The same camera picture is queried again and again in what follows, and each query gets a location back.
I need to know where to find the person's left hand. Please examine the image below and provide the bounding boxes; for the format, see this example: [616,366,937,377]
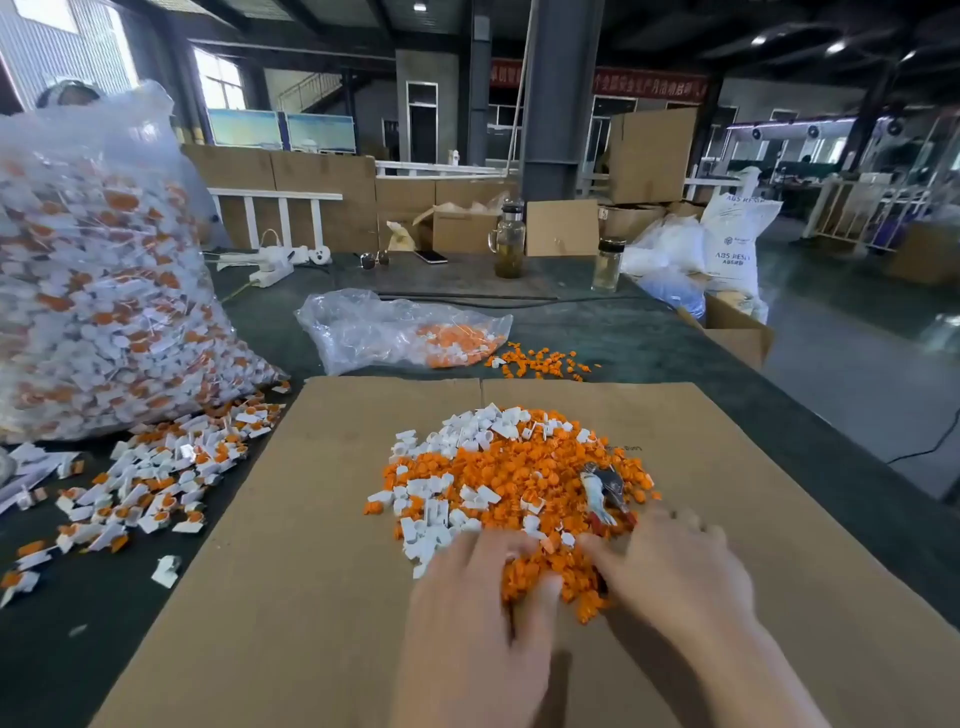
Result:
[393,525,564,728]

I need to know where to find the person's right hand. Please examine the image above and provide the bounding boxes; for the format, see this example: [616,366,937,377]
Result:
[582,507,759,650]

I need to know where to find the silver red-handled pliers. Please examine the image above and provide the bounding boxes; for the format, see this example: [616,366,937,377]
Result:
[582,463,632,530]

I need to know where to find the pile of orange and white parts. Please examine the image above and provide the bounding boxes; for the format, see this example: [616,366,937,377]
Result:
[364,405,662,624]

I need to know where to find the pile of assembled white-orange parts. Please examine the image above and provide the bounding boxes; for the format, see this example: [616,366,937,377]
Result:
[0,393,290,609]

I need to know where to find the person's right forearm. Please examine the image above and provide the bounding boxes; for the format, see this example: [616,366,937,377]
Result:
[697,615,834,728]

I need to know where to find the open brown cardboard box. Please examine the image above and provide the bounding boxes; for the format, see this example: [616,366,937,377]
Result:
[678,292,777,369]

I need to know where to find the scatter of orange offcuts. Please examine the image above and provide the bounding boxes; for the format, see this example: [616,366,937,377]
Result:
[487,342,602,383]

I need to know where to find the clear blue plastic bag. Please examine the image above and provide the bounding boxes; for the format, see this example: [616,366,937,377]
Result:
[622,217,714,317]

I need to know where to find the glass bottle with black lid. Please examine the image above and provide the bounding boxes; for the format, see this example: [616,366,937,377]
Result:
[592,237,627,293]

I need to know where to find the small clear plastic bag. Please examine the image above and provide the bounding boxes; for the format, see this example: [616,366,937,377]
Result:
[295,288,515,377]

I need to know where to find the white woven sack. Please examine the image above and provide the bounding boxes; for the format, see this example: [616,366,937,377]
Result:
[700,168,785,297]

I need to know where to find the flat brown cardboard panel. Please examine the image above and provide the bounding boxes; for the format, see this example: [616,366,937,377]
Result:
[525,199,602,258]

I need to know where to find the glass tea jar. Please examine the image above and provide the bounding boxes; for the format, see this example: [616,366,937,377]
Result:
[492,202,530,279]

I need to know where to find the open cardboard box with paper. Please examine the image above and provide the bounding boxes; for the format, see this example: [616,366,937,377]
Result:
[387,195,512,257]

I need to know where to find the white metal rack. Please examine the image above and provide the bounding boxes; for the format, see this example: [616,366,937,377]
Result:
[805,177,932,249]

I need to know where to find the white power strip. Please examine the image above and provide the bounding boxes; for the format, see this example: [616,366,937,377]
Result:
[217,247,332,290]

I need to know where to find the tall brown cardboard box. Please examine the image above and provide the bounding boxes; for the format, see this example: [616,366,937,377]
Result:
[607,108,699,206]

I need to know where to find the row of upright cardboard sheets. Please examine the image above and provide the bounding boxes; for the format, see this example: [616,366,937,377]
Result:
[180,145,519,254]

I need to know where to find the dark steel pillar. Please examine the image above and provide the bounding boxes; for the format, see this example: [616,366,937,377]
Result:
[520,0,606,204]

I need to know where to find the large clear bag of seals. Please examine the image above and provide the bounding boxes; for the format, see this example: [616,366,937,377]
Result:
[0,82,287,444]

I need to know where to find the white railing frame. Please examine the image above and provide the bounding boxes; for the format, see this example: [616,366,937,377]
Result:
[210,186,344,251]

